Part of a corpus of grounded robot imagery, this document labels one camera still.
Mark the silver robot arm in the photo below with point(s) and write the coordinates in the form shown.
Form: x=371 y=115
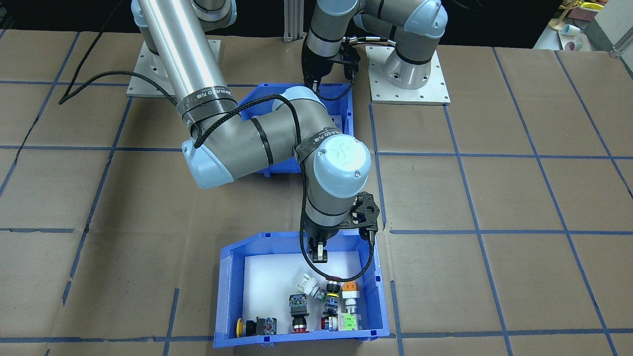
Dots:
x=173 y=49
x=410 y=29

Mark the orange block white push button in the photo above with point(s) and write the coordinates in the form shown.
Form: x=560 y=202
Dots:
x=349 y=289

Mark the white square base plate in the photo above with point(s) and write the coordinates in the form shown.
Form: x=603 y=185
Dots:
x=141 y=81
x=435 y=94

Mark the red mushroom button clear block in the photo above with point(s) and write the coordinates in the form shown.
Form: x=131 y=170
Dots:
x=298 y=302

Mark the white blue cup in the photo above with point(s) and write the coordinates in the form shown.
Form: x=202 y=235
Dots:
x=571 y=30

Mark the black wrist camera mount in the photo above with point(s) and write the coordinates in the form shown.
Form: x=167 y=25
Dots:
x=352 y=57
x=367 y=212

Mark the pink cup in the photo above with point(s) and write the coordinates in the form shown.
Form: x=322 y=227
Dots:
x=574 y=45

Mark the yellow head black push button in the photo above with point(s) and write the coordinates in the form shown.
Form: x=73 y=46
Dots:
x=262 y=326

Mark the blue plastic push-button bin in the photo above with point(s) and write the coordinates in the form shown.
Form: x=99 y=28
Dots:
x=230 y=296

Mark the yellow toy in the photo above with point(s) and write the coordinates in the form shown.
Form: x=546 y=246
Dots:
x=591 y=5

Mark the blue plastic battery bin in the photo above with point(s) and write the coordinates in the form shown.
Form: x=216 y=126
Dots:
x=267 y=91

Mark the silver aluminium frame post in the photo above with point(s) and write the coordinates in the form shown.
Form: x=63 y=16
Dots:
x=294 y=20

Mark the red mushroom button yellow collar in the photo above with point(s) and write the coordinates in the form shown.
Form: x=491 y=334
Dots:
x=331 y=289

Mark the red button green block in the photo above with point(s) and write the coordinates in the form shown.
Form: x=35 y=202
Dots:
x=348 y=322

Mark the wooden stand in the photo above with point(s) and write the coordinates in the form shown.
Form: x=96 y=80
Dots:
x=559 y=20

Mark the white side table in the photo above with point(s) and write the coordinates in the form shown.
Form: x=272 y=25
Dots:
x=601 y=29

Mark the white foam bin liner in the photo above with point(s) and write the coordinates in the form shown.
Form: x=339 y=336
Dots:
x=267 y=282

